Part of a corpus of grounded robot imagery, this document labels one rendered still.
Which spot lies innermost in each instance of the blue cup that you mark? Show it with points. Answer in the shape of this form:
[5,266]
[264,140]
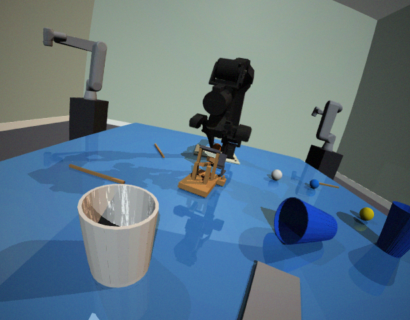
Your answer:
[298,222]
[395,235]

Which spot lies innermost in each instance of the blue ball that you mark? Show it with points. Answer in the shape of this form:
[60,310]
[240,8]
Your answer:
[314,183]

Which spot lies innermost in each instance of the yellow ball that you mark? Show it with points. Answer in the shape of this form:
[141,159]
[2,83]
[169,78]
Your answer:
[366,213]

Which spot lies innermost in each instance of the white cup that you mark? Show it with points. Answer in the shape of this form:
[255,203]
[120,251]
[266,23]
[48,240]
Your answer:
[118,224]

